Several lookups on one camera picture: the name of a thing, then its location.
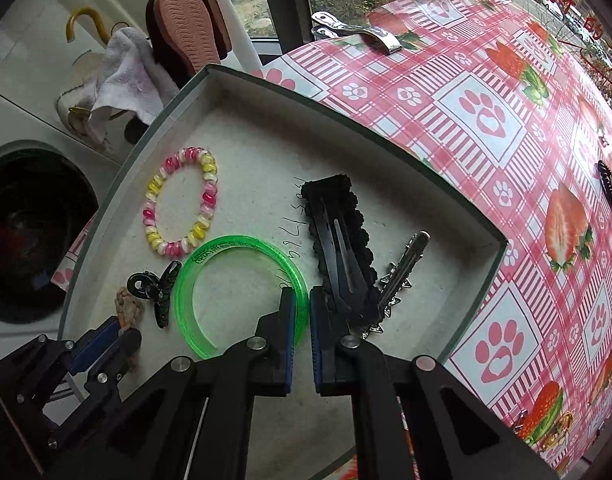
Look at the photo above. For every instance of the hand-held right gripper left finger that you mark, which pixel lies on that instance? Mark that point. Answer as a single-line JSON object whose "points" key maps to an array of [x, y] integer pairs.
{"points": [[286, 340]]}

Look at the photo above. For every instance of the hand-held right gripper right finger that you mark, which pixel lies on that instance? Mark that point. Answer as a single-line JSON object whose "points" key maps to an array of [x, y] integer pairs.
{"points": [[318, 345]]}

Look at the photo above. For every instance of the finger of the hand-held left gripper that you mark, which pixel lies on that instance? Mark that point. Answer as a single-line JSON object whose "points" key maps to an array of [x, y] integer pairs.
{"points": [[98, 336], [121, 347]]}

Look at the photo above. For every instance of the black claw hair clip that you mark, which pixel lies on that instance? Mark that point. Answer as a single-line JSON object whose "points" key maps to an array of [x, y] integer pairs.
{"points": [[161, 300]]}

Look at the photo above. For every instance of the green translucent bangle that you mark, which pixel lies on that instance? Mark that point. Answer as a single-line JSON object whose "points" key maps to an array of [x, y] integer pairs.
{"points": [[186, 285]]}

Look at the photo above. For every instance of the silver spiked hair clip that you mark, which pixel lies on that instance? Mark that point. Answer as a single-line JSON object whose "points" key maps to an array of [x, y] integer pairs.
{"points": [[400, 270]]}

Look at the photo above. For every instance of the black snap hair clip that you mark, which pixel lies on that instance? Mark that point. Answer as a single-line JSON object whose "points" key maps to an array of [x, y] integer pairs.
{"points": [[336, 220]]}

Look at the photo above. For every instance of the grey cardboard box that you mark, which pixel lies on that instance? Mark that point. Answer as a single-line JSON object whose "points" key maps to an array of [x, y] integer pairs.
{"points": [[246, 170]]}

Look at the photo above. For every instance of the white washing machine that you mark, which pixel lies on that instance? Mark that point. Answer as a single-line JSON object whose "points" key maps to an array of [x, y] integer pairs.
{"points": [[16, 135]]}

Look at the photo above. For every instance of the white towel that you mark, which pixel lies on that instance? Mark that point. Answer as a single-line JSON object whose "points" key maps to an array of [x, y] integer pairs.
{"points": [[126, 75]]}

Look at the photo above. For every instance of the strawberry printed tablecloth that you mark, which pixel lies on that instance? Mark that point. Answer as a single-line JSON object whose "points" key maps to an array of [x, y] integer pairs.
{"points": [[475, 110]]}

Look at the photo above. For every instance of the metal tablecloth clamp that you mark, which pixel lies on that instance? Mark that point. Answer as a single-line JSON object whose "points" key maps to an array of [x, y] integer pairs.
{"points": [[380, 37]]}

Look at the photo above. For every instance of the pink sole slipper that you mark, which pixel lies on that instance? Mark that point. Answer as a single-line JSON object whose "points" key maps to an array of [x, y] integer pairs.
{"points": [[186, 25]]}

